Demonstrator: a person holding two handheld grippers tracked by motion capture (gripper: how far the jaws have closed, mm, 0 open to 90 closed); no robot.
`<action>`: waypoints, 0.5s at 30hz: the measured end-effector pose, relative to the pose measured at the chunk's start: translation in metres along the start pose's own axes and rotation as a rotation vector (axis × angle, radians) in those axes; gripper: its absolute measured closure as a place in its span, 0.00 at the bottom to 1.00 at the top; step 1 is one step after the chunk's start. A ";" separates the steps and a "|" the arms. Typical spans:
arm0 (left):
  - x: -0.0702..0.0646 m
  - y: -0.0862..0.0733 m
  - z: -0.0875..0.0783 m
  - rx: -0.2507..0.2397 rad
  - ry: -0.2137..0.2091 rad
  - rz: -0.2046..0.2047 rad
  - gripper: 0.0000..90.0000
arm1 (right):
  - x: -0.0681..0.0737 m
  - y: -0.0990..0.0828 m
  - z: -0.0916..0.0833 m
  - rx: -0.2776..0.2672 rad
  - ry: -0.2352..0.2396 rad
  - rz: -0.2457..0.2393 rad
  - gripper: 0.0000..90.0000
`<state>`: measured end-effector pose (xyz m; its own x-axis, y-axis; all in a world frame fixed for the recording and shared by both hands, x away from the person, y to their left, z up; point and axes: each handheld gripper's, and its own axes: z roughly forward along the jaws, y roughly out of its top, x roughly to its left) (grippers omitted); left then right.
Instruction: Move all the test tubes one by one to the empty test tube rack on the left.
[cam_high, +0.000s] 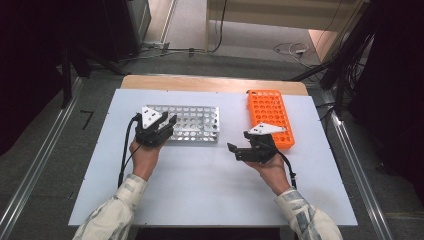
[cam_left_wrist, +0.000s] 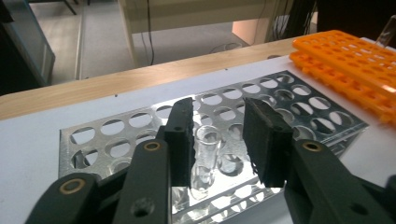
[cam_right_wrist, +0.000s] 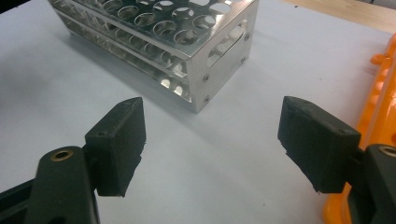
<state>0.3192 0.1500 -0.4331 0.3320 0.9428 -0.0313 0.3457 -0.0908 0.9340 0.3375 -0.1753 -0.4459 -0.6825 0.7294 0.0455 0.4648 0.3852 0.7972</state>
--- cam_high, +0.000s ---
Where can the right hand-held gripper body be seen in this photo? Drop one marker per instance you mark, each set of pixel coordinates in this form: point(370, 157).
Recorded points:
point(260, 146)

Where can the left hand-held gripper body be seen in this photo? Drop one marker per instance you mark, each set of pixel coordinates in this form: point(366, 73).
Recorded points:
point(150, 130)

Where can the silver metal test tube rack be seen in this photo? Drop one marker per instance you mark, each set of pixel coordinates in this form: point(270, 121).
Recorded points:
point(196, 121)

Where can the orange plastic test tube rack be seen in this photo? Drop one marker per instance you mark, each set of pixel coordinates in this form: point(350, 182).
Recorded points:
point(268, 108)

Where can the person's right hand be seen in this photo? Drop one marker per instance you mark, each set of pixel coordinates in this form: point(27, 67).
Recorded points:
point(271, 173)

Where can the person's left hand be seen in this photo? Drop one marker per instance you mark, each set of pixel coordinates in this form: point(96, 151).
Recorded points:
point(145, 160)

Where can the black metal stand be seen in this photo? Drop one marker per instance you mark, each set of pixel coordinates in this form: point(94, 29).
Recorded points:
point(66, 76)

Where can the dark cabinet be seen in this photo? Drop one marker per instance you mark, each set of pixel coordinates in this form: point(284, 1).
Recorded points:
point(123, 26)

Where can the dark curtain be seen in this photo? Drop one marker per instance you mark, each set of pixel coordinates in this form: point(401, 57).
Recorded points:
point(396, 83)
point(26, 66)

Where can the aluminium floor rail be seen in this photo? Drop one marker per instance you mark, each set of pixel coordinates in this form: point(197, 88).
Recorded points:
point(36, 160)
point(360, 186)

